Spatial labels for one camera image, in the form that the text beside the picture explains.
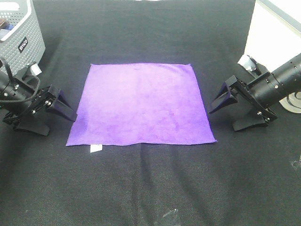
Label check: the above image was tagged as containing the brown towel in basket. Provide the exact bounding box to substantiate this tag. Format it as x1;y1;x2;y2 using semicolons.
0;18;7;29

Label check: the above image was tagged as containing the purple microfibre towel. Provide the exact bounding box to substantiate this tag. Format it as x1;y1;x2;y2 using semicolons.
67;63;216;146

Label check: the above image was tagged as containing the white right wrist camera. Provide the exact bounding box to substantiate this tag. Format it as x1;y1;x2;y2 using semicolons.
238;55;256;72

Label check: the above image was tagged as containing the clear tape piece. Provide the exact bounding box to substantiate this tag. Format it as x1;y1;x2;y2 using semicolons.
153;209;181;226
290;156;301;171

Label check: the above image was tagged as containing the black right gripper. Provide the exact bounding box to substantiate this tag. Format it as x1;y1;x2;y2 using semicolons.
209;72;277;131

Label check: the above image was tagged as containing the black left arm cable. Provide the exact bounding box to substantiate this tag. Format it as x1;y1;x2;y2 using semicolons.
0;56;40;103

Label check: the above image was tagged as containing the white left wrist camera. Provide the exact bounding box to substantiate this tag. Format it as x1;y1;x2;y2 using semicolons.
28;63;42;76

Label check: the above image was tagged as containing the white storage bin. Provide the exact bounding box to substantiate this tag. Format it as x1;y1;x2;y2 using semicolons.
244;0;301;71

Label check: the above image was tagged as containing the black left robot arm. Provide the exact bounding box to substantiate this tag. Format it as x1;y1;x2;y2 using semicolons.
0;69;77;136

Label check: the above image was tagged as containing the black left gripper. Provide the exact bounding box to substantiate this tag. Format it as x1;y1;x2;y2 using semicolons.
2;77;77;136

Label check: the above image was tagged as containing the clear tape piece right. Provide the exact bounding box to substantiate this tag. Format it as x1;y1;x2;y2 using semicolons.
290;156;301;171

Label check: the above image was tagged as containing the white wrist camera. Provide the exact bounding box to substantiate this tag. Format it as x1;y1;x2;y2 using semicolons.
238;55;256;72
28;63;42;76

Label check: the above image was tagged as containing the grey perforated laundry basket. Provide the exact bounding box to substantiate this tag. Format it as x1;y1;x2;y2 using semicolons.
0;0;45;75

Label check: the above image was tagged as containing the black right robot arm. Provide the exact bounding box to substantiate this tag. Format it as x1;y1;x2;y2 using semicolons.
209;54;301;131

